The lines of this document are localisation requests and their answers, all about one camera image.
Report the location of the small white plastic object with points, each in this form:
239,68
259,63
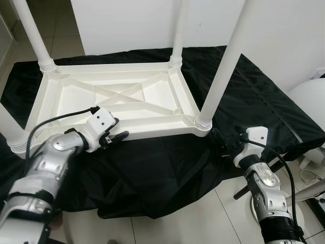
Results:
312,165

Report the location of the dark grey metal table leg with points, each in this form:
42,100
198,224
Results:
242,193

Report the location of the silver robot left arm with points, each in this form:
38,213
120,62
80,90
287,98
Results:
45,162

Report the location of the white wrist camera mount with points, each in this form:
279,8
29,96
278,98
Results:
256,134
99,122

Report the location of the black table cloth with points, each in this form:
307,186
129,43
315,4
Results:
162,168

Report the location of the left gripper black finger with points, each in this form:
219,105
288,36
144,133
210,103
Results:
121,136
117,122

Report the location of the white plastic table top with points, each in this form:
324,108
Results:
76,91

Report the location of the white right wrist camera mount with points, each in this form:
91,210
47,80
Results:
256,134

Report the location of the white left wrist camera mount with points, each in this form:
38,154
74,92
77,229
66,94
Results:
99,122

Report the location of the white round stand base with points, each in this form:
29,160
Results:
253,208

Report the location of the white plastic table leg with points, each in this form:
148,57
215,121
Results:
223,61
11,129
179,30
33,35

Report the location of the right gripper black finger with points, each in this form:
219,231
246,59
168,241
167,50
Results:
216,138

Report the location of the white stand pole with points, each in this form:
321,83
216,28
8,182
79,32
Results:
312,190

